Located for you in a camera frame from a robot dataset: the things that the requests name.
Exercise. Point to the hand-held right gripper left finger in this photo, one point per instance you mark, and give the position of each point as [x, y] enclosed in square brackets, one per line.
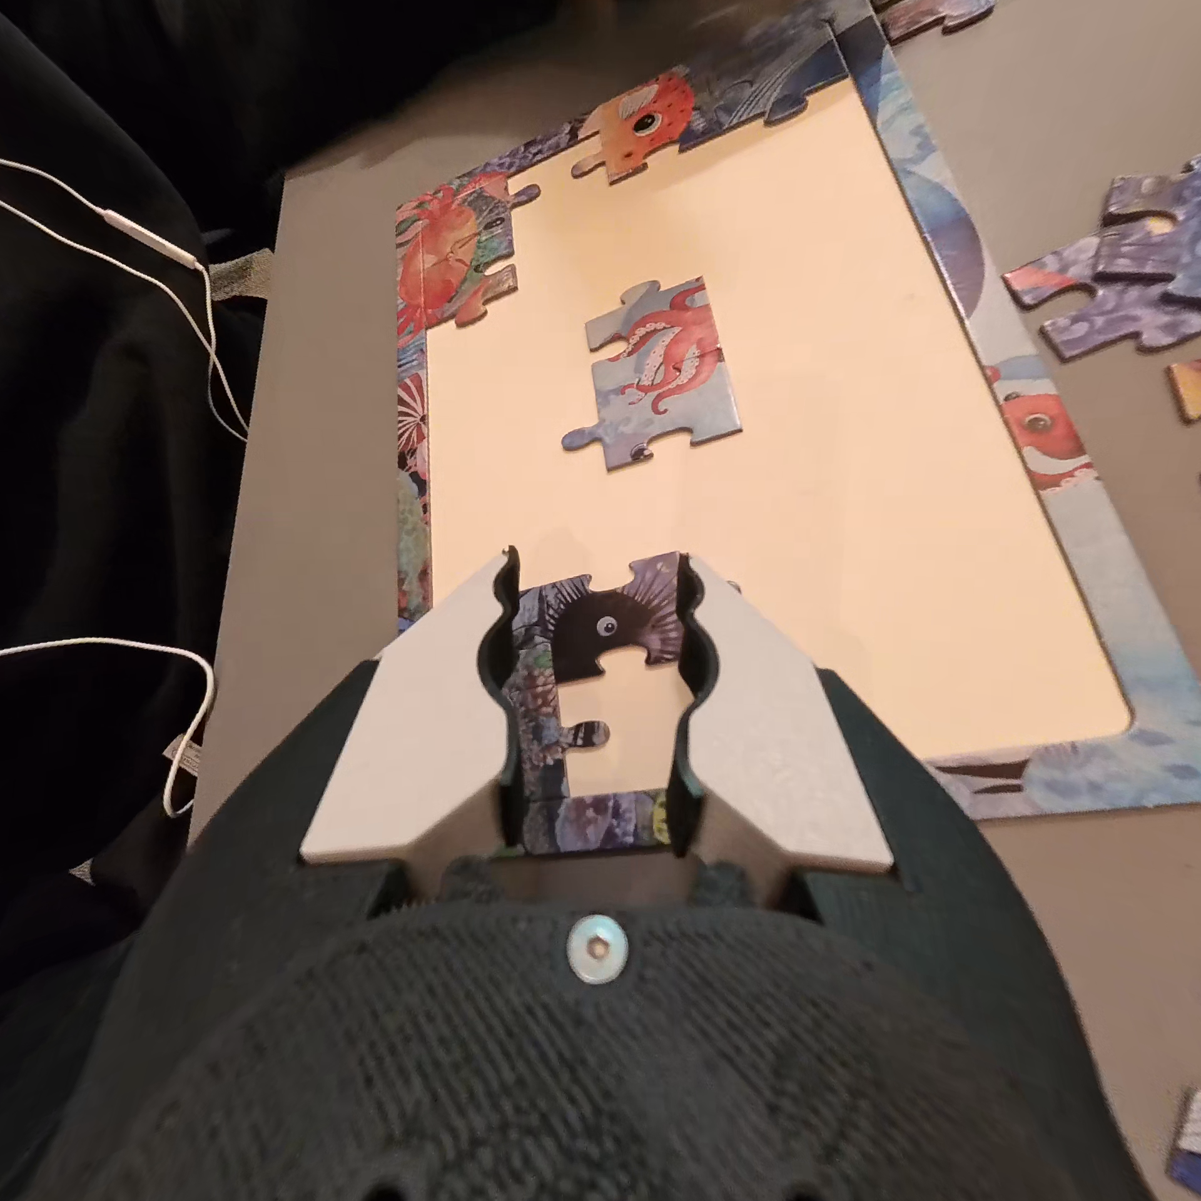
[414, 740]

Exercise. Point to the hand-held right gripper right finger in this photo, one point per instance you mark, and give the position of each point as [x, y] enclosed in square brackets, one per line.
[784, 750]

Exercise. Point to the black fish puzzle piece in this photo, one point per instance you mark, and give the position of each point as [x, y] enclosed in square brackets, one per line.
[597, 626]

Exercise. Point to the sea print puzzle frame tray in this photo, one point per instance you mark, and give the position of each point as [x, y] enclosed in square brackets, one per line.
[844, 468]

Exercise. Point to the purple coral puzzle piece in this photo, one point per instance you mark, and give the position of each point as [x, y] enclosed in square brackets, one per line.
[539, 722]

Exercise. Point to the red octopus puzzle piece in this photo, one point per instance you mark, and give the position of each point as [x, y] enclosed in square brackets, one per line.
[662, 323]
[671, 413]

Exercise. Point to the red crab puzzle piece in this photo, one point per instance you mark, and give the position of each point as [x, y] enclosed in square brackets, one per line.
[455, 248]

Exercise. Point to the scattered heap of loose jigsaw bits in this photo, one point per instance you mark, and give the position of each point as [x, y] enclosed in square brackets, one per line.
[1117, 290]

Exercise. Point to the orange fish puzzle piece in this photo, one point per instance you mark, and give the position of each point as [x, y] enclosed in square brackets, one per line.
[642, 121]

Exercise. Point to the dark blue whale puzzle piece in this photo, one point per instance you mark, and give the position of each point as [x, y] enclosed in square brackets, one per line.
[760, 88]

